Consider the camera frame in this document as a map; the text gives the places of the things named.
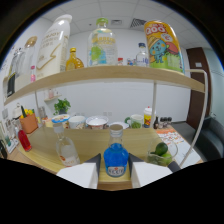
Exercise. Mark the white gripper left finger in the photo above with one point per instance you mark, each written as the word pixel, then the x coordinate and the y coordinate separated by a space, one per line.
pixel 81 175

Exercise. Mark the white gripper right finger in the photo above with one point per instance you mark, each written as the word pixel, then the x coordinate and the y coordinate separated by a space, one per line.
pixel 148 173

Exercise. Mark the blue liquid bottle silver cap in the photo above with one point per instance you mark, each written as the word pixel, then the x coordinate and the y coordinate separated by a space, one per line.
pixel 116 156

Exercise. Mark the large white milk bottle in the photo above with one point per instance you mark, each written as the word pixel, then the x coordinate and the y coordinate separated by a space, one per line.
pixel 53 50

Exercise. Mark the glass jar of limes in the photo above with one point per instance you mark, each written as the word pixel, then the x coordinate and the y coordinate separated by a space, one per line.
pixel 161 153

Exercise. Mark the clear bottle with red label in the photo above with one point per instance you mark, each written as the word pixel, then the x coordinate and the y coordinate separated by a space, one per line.
pixel 67 150

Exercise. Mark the orange printed menu sheet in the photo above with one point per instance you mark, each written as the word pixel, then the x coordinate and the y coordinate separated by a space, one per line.
pixel 178 140

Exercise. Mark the plain white bowl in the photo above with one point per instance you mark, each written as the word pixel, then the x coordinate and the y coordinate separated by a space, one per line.
pixel 77 122

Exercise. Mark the white mug with green contents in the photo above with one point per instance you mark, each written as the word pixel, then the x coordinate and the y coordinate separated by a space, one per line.
pixel 136 121

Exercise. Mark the red-capped yellow jar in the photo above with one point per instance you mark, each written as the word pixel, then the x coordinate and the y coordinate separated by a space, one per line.
pixel 149 118

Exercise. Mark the shallow white plate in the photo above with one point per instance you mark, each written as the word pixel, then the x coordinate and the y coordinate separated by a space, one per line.
pixel 121 125

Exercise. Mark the blue-rimmed white bowl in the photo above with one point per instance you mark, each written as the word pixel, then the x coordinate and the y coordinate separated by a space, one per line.
pixel 60 120

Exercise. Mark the black armchair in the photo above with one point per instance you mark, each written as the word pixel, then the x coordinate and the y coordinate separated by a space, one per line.
pixel 211 140

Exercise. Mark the green potted plant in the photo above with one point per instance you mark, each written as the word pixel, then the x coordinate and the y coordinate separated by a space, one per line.
pixel 62 106

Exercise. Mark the orange storage basket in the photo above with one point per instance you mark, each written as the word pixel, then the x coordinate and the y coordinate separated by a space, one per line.
pixel 29 122

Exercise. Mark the dark brown door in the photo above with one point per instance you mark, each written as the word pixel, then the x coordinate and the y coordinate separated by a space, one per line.
pixel 199 86

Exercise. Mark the white-framed wooden two-tier shelf rack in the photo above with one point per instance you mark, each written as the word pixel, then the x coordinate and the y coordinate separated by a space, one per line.
pixel 100 75

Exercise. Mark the small pink bottle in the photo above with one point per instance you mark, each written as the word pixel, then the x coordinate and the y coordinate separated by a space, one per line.
pixel 33 76

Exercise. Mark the amber yellow bottle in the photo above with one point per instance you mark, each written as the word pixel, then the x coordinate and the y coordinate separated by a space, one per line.
pixel 74 61

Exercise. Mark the small clear blue-capped bottle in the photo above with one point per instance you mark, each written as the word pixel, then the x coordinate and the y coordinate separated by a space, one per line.
pixel 142 56

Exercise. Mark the yellow cartoon print can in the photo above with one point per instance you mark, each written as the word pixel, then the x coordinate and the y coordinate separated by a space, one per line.
pixel 163 46

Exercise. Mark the clear bottle with green cap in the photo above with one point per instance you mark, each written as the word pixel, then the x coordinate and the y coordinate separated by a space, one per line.
pixel 102 45

